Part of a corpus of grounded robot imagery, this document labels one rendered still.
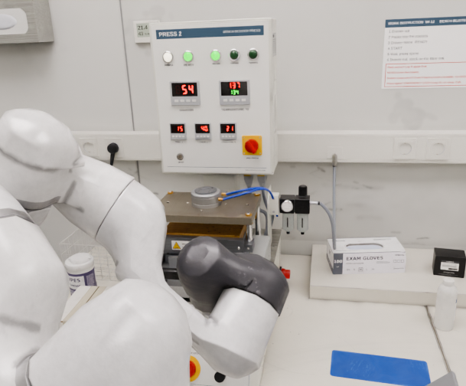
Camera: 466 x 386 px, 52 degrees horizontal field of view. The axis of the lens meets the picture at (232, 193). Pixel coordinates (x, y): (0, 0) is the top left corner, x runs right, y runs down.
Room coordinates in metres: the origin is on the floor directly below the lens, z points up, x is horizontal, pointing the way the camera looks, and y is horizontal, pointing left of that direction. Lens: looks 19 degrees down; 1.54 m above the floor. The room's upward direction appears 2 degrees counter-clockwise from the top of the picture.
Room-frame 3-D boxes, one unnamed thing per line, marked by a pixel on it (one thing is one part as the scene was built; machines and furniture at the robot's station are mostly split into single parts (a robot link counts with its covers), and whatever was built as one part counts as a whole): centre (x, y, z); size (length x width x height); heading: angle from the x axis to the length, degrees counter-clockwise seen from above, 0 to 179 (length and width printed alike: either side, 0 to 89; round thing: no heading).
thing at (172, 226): (1.19, 0.06, 1.07); 0.22 x 0.17 x 0.10; 78
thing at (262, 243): (1.09, -0.05, 0.97); 0.26 x 0.05 x 0.07; 168
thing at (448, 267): (1.33, -0.67, 0.83); 0.09 x 0.06 x 0.07; 71
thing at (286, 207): (1.27, -0.17, 1.05); 0.15 x 0.05 x 0.15; 78
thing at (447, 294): (1.11, -0.56, 0.82); 0.05 x 0.05 x 0.14
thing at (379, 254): (1.40, -0.42, 0.83); 0.23 x 0.12 x 0.07; 88
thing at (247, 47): (1.36, 0.03, 1.25); 0.33 x 0.16 x 0.64; 78
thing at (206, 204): (1.22, 0.04, 1.08); 0.31 x 0.24 x 0.13; 78
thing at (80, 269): (1.34, 0.48, 0.83); 0.09 x 0.09 x 0.15
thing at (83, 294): (1.17, 0.42, 0.80); 0.19 x 0.13 x 0.09; 169
